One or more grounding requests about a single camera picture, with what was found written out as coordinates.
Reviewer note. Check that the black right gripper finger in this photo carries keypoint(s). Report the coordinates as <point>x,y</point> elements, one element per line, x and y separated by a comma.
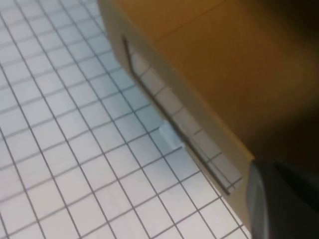
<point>281,204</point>

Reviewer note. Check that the white checked tablecloth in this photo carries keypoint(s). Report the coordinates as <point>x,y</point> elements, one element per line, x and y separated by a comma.
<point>62,124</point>

